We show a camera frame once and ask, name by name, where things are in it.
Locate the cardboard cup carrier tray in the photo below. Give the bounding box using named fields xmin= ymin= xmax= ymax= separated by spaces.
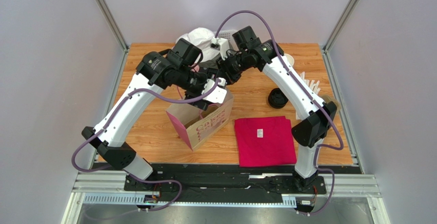
xmin=321 ymin=95 xmax=342 ymax=112

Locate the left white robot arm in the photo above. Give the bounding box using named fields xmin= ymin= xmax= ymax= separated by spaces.
xmin=80 ymin=38 xmax=219 ymax=180

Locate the stack of black lids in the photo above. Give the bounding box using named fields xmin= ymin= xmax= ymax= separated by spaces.
xmin=267 ymin=88 xmax=289 ymax=109

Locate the white bucket hat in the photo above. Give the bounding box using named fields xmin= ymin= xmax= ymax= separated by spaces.
xmin=175 ymin=27 xmax=220 ymax=62

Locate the stack of paper cups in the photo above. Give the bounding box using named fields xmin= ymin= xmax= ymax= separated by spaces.
xmin=284 ymin=53 xmax=295 ymax=67

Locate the folded red t-shirt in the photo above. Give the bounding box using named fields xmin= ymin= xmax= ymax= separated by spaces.
xmin=234 ymin=116 xmax=297 ymax=168

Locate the pink and cream paper bag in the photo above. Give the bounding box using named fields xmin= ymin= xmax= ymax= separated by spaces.
xmin=166 ymin=90 xmax=234 ymax=152

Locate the bundle of white straws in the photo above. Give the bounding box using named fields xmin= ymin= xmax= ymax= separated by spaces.
xmin=295 ymin=71 xmax=321 ymax=120

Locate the white plastic basket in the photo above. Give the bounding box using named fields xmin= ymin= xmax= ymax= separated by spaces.
xmin=217 ymin=29 xmax=237 ymax=41

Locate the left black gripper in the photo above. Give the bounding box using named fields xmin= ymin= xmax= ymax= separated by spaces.
xmin=176 ymin=67 xmax=222 ymax=111

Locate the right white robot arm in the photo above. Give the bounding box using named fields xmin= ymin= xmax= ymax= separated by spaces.
xmin=211 ymin=26 xmax=337 ymax=188

